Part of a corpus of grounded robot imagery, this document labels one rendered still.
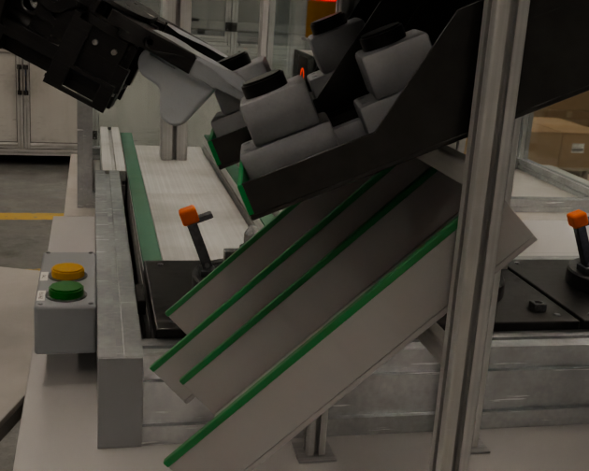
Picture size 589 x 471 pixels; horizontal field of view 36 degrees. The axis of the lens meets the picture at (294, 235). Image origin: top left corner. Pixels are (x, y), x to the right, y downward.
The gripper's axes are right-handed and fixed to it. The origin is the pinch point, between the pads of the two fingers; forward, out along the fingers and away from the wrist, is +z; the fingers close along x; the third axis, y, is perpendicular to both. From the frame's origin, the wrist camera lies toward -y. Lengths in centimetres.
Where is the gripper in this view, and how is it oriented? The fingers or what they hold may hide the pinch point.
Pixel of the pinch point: (246, 80)
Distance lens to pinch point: 73.5
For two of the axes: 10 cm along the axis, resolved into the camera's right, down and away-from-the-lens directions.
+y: -4.8, 8.3, 2.7
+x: -0.1, 3.0, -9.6
